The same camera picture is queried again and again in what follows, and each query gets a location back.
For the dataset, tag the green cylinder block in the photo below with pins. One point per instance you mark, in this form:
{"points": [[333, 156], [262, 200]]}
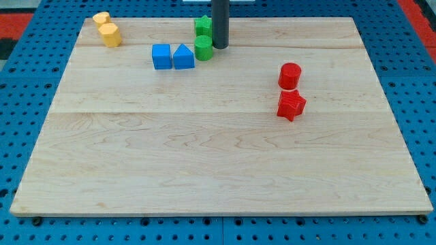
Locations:
{"points": [[203, 48]]}

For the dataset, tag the yellow hexagon block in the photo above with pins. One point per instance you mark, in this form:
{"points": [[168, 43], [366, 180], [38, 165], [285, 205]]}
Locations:
{"points": [[110, 35]]}

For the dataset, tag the red cylinder block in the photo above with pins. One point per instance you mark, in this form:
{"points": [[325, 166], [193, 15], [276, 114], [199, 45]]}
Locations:
{"points": [[289, 76]]}

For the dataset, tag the yellow cylinder block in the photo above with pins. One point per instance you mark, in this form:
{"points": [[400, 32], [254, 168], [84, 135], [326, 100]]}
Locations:
{"points": [[101, 18]]}

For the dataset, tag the green star block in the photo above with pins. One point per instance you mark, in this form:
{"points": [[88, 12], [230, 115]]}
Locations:
{"points": [[203, 26]]}

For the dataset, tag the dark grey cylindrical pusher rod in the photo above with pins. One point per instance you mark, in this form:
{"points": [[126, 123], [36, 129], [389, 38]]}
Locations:
{"points": [[220, 10]]}

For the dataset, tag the red star block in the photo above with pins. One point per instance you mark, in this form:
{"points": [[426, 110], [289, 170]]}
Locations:
{"points": [[291, 104]]}

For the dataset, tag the light wooden board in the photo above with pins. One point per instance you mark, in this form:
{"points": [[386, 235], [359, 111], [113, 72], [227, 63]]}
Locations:
{"points": [[124, 139]]}

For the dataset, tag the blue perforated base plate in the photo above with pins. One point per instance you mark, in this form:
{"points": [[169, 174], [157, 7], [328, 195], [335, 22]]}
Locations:
{"points": [[32, 73]]}

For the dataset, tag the blue triangle block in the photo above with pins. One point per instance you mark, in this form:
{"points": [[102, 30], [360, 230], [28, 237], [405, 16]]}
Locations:
{"points": [[183, 58]]}

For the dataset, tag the blue cube block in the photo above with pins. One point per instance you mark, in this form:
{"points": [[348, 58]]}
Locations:
{"points": [[161, 56]]}

